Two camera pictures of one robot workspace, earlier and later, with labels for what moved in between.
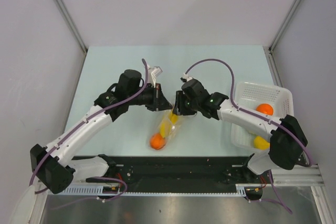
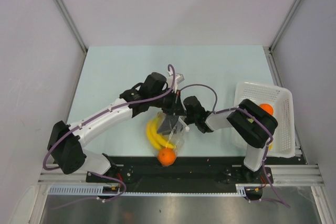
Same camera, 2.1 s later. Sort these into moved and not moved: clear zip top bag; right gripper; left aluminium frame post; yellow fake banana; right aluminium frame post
Moved: clear zip top bag; right gripper; yellow fake banana
Not moved: right aluminium frame post; left aluminium frame post
